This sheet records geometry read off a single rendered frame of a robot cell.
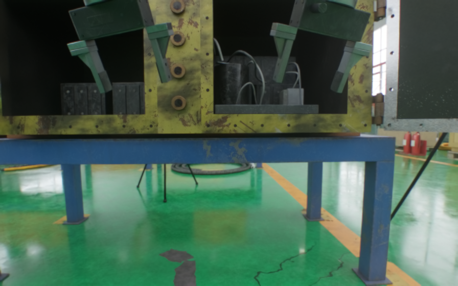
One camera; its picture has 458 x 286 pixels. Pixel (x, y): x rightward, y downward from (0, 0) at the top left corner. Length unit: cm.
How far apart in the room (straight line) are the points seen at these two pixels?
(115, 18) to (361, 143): 93
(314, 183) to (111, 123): 134
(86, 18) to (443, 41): 96
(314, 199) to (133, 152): 128
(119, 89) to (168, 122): 37
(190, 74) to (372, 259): 107
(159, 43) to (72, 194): 159
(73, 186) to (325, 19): 179
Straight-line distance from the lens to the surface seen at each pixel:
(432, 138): 739
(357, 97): 102
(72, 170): 191
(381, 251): 126
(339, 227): 178
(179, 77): 89
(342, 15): 50
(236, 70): 97
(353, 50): 53
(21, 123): 115
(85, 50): 54
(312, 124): 94
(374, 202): 115
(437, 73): 99
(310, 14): 47
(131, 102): 115
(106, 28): 50
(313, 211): 182
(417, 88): 100
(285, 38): 47
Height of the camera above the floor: 69
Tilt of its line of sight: 5 degrees down
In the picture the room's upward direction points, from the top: straight up
